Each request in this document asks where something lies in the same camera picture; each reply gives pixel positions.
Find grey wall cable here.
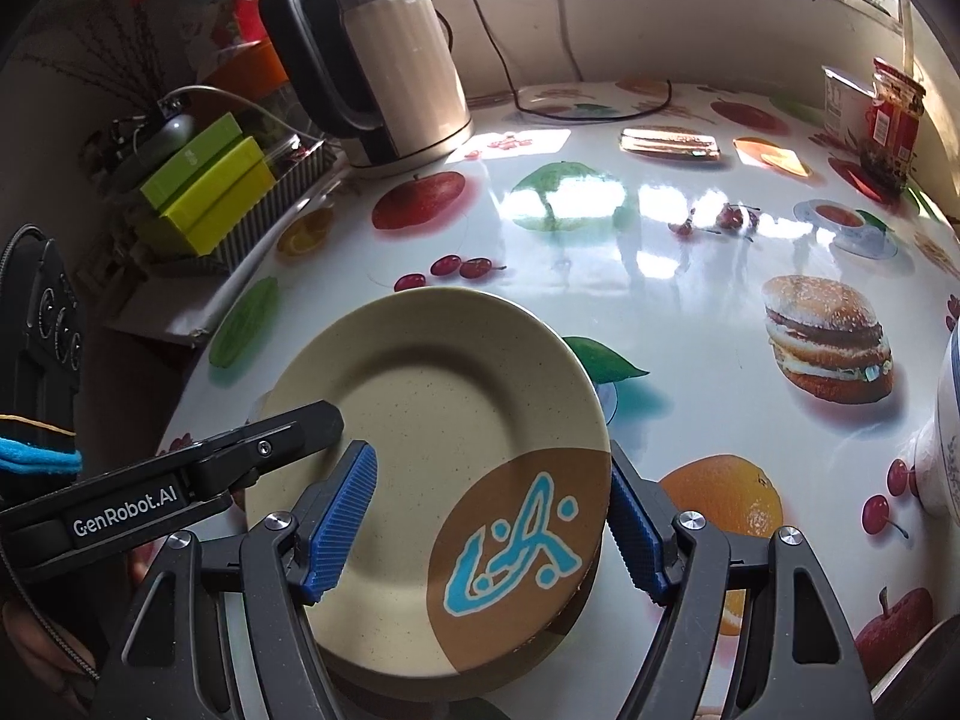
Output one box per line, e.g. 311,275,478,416
532,0,586,83

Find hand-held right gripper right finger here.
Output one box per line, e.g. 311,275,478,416
609,441,875,720

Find grey oval device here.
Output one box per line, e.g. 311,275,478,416
146,114,202,160

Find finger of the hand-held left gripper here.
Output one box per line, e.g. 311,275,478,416
187,400,346,500

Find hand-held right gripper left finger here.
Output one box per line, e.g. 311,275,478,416
90,441,378,720

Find white bowl blue stripes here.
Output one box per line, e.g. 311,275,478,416
910,330,960,518

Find lime green flat box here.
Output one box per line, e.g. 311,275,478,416
180,161,277,254
160,136,265,230

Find beige plate brown patch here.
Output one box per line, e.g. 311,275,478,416
322,540,605,700
247,289,612,691

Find black power cable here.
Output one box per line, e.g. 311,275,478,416
442,0,674,122

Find red label glass jar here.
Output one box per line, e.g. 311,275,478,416
862,58,927,173

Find blue elastic band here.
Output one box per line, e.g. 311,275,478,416
0,435,82,475

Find cream electric kettle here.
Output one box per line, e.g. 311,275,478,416
259,0,475,170

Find person's left hand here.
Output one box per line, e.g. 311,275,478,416
0,594,97,717

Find black braided cable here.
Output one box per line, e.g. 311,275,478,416
0,540,102,685

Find grey zigzag patterned box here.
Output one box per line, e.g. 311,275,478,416
191,139,340,275

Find dark green flat box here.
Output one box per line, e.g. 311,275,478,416
141,112,245,211

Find white cable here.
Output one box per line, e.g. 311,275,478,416
160,85,325,143

